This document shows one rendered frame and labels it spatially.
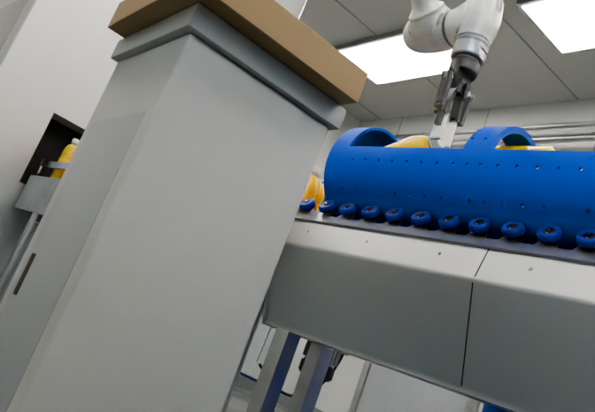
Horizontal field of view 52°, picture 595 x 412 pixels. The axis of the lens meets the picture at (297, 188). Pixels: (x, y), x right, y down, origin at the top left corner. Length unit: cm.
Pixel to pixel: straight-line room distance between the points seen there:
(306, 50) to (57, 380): 59
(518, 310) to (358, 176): 55
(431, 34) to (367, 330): 82
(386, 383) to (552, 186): 460
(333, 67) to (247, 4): 18
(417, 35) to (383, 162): 43
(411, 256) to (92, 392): 74
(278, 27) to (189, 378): 54
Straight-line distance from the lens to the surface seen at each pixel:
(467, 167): 137
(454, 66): 163
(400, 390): 564
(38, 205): 281
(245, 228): 96
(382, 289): 139
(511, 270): 125
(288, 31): 97
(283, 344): 157
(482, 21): 167
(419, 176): 144
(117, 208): 87
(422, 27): 176
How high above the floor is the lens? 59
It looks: 14 degrees up
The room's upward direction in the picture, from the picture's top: 21 degrees clockwise
